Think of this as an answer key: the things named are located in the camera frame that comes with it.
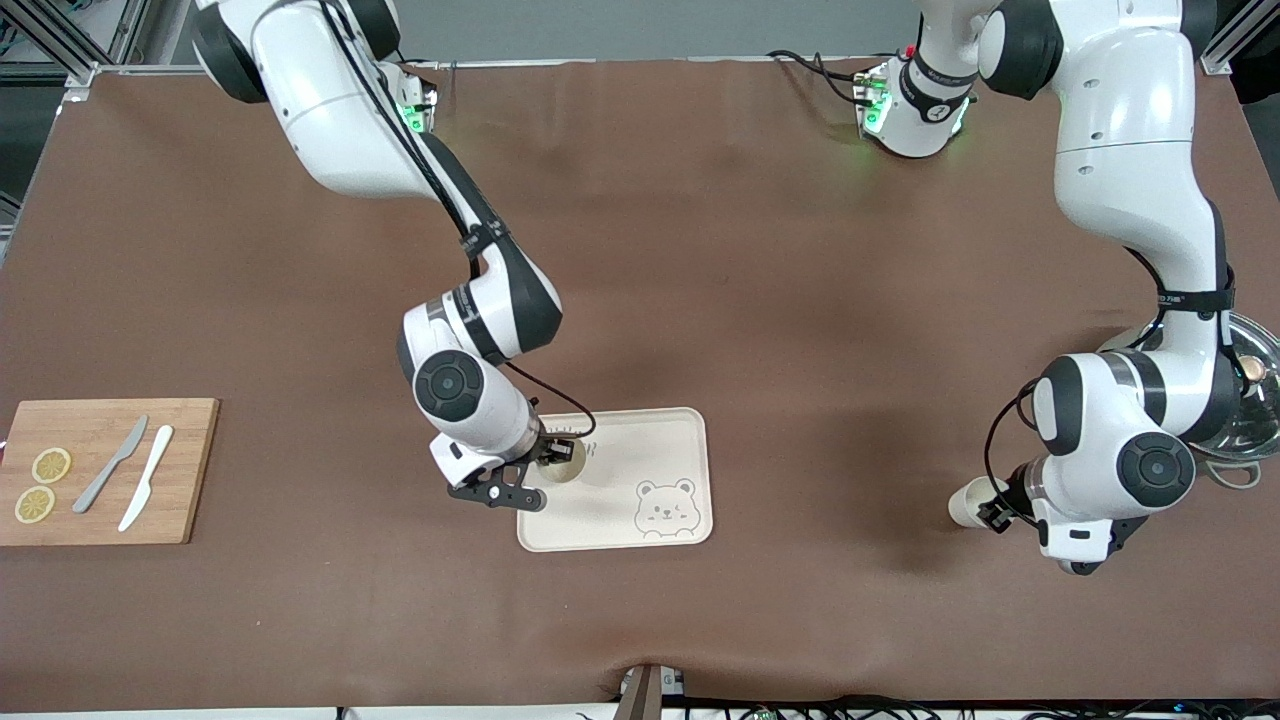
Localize white IKEA cup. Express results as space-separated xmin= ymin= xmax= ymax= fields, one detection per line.
xmin=948 ymin=478 xmax=1006 ymax=529
xmin=540 ymin=440 xmax=587 ymax=484

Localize cream tray with bear print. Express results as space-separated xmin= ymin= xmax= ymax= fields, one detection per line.
xmin=516 ymin=407 xmax=714 ymax=553

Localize grey-green electric pot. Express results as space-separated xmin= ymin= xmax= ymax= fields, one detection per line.
xmin=1095 ymin=320 xmax=1280 ymax=491

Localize glass pot lid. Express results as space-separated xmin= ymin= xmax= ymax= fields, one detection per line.
xmin=1195 ymin=310 xmax=1280 ymax=463

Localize wooden cutting board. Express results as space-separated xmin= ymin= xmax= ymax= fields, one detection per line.
xmin=0 ymin=398 xmax=221 ymax=546

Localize brown table cover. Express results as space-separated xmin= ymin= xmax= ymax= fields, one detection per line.
xmin=0 ymin=55 xmax=1280 ymax=713

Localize white plastic knife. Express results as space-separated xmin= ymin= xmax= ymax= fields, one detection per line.
xmin=118 ymin=425 xmax=174 ymax=533

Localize grey plastic knife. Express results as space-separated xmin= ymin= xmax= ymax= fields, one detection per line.
xmin=72 ymin=415 xmax=149 ymax=515

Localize black equipment box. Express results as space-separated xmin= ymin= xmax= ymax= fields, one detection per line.
xmin=1228 ymin=45 xmax=1280 ymax=106

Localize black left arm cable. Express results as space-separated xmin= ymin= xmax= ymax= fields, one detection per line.
xmin=984 ymin=250 xmax=1238 ymax=503

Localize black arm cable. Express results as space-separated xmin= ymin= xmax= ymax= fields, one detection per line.
xmin=984 ymin=250 xmax=1238 ymax=503
xmin=318 ymin=0 xmax=595 ymax=439

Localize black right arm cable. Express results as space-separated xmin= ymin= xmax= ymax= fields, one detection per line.
xmin=318 ymin=0 xmax=595 ymax=439

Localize grey metal mounting post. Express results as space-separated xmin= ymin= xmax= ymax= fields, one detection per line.
xmin=618 ymin=663 xmax=687 ymax=720

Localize black arm base cables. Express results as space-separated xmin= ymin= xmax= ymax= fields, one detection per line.
xmin=768 ymin=48 xmax=883 ymax=107

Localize aluminium frame profile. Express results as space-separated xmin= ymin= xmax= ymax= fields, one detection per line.
xmin=1200 ymin=0 xmax=1280 ymax=76
xmin=0 ymin=0 xmax=151 ymax=89

